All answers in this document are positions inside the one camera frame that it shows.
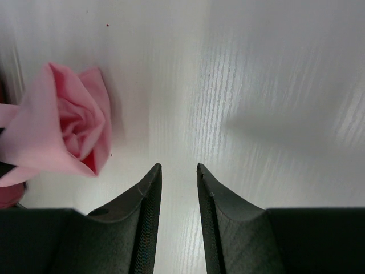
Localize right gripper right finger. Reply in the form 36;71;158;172
197;164;364;273

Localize pink t shirt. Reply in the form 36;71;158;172
1;62;111;187

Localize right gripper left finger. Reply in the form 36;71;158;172
1;164;162;273

